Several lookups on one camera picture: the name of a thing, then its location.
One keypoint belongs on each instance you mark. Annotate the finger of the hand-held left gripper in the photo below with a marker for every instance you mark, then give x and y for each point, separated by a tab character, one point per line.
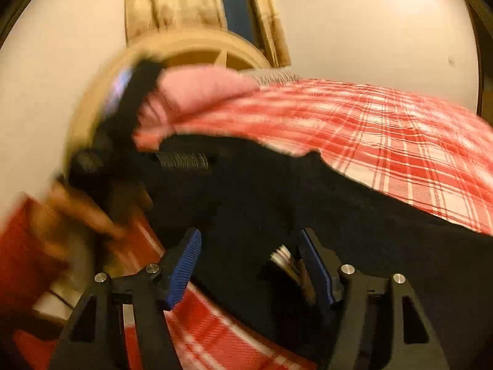
181	160

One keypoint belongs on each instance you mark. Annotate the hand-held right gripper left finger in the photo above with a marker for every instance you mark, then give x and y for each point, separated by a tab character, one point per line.
181	269

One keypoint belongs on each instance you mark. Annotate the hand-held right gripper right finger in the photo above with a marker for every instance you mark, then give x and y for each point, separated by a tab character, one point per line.
316	269

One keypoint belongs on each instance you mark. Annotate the black pants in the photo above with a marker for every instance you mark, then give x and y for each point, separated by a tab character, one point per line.
292	200

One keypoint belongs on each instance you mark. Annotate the person's left hand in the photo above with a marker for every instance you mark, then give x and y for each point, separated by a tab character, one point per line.
81	216

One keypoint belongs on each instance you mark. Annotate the cream wooden headboard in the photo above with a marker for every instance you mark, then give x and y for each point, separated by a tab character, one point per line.
115	57

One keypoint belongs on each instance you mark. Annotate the pink folded blanket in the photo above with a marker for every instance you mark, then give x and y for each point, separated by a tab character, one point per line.
200	88

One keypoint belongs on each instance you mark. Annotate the striped pillow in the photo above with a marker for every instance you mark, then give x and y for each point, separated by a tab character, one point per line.
273	76

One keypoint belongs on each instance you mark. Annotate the beige floral curtain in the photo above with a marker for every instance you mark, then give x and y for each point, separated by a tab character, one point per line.
265	11
173	0

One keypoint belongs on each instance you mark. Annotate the red plaid bed sheet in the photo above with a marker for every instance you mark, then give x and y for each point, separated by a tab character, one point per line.
385	135

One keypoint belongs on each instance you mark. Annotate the dark window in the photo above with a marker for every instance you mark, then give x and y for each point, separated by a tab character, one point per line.
237	4

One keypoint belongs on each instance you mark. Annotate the dark wooden furniture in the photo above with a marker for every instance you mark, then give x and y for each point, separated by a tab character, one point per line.
486	65

